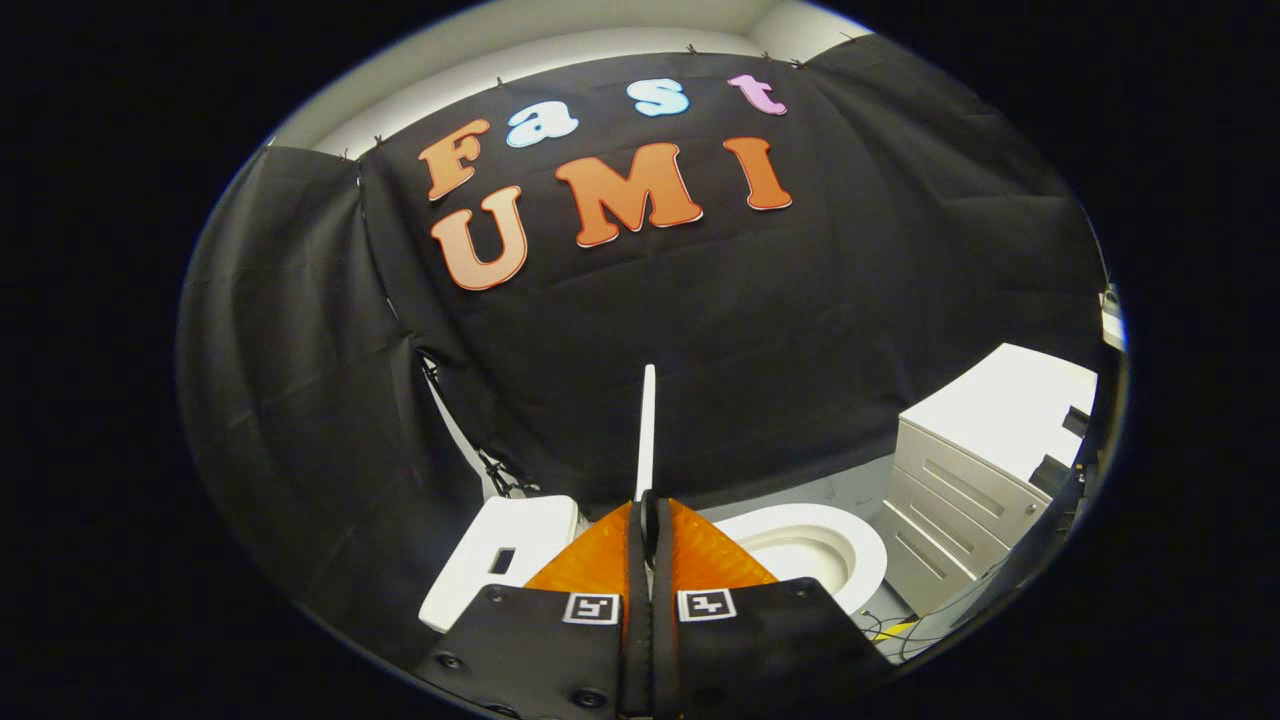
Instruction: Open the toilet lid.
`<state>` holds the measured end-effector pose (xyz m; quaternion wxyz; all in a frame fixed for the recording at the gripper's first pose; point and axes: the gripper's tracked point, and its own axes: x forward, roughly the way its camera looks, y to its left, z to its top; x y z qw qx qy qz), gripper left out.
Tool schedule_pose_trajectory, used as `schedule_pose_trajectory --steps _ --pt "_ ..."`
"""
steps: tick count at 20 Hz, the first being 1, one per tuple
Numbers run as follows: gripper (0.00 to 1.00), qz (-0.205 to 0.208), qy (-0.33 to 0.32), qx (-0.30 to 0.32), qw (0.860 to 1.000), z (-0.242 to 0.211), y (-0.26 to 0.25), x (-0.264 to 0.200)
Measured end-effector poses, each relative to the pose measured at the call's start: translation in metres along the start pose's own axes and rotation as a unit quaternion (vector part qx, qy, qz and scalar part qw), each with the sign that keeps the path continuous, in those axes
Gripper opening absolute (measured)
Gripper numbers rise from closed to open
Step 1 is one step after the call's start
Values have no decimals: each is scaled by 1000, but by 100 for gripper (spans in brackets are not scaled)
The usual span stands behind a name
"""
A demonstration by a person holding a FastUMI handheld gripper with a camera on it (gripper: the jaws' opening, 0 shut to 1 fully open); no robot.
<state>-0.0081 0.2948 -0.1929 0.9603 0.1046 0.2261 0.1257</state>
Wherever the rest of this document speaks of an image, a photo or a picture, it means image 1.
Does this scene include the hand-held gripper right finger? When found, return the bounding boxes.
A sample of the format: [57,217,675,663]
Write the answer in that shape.
[648,498,896,719]

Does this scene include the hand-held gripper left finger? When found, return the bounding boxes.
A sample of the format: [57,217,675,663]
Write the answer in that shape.
[412,498,651,719]

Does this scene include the white toilet bowl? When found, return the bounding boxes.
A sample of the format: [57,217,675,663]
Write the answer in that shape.
[712,503,889,616]

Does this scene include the white stand pole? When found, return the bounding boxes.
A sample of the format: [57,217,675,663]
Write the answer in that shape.
[418,350,501,491]

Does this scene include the black backdrop cloth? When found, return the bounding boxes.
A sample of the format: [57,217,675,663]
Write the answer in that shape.
[178,35,1111,671]

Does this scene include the white drawer cabinet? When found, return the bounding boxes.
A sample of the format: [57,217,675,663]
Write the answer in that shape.
[873,343,1099,616]

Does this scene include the floor cables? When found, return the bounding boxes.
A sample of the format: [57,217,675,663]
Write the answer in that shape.
[860,610,961,661]

